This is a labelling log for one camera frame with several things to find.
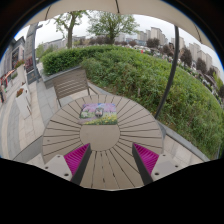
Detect round-crowned green tree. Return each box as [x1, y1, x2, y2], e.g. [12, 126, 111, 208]
[86, 11, 140, 46]

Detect beige parasol canopy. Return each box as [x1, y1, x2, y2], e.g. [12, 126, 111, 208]
[24, 0, 215, 52]

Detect far apartment buildings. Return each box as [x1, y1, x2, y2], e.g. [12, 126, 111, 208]
[135, 26, 218, 80]

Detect dark-fronted shop building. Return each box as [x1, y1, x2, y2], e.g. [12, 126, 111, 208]
[0, 35, 27, 91]

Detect green hedge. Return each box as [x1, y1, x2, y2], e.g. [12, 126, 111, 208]
[41, 44, 224, 161]

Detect dark curved parasol pole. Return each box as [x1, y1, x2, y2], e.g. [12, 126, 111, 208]
[153, 24, 181, 120]

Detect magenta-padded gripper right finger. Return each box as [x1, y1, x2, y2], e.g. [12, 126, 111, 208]
[131, 143, 183, 186]

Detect grey stone pillar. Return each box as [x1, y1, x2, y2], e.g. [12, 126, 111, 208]
[24, 22, 44, 85]

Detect white flower planter box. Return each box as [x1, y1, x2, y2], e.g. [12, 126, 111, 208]
[14, 86, 33, 120]

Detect flower-print mouse pad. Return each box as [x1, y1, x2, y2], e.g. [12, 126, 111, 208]
[78, 102, 119, 126]

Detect grey clear-shell computer mouse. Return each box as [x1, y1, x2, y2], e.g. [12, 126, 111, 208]
[94, 106, 105, 119]

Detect brown slatted outdoor chair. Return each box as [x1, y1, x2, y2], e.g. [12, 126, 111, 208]
[52, 68, 100, 108]

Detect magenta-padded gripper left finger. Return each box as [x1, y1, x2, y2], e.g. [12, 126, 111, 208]
[42, 143, 92, 186]

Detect bare-trunk leaning tree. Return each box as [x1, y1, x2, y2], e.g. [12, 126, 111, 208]
[52, 9, 90, 51]

